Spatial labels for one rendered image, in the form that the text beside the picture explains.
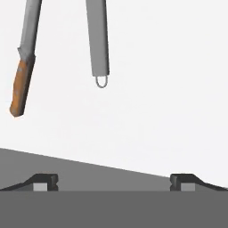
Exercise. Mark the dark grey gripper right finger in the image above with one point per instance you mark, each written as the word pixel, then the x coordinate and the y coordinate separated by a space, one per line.
pixel 184 180

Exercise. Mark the grey metal peeler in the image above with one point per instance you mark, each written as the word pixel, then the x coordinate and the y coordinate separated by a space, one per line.
pixel 98 44

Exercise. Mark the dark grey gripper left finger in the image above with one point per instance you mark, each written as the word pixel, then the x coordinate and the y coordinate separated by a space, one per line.
pixel 44 180

